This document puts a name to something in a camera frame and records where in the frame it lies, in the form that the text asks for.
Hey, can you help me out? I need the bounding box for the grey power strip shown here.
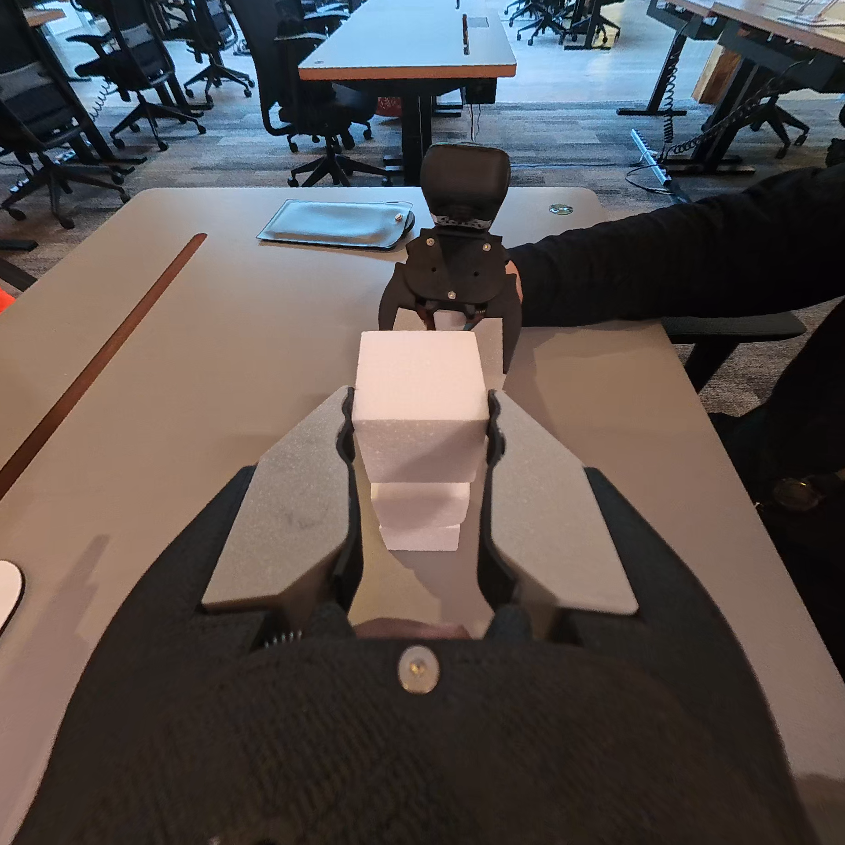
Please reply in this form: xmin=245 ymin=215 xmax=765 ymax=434
xmin=629 ymin=129 xmax=676 ymax=190

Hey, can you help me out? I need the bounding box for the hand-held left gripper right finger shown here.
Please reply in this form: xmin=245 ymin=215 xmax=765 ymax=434
xmin=477 ymin=388 xmax=640 ymax=621

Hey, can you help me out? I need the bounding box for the person's dark clothing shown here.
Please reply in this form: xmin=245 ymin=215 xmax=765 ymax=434
xmin=709 ymin=317 xmax=845 ymax=661

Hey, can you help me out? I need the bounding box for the long office desk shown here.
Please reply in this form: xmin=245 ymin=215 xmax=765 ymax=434
xmin=298 ymin=0 xmax=518 ymax=167

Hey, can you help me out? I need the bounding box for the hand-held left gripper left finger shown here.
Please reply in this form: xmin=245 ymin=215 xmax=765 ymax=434
xmin=200 ymin=385 xmax=365 ymax=618

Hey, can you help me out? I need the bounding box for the white foam cube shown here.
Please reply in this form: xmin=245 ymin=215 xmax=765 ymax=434
xmin=370 ymin=481 xmax=474 ymax=529
xmin=352 ymin=330 xmax=494 ymax=484

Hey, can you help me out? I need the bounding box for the dark leather pouch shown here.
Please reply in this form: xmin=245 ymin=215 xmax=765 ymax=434
xmin=256 ymin=198 xmax=417 ymax=252

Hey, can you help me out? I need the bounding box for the person's right forearm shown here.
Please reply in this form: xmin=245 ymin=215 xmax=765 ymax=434
xmin=511 ymin=165 xmax=845 ymax=331

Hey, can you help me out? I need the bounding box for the black-legged office desk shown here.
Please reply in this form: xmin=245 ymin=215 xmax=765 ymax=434
xmin=617 ymin=0 xmax=845 ymax=178

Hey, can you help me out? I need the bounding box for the white adjustable stand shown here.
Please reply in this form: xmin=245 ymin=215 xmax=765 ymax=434
xmin=0 ymin=560 xmax=25 ymax=636

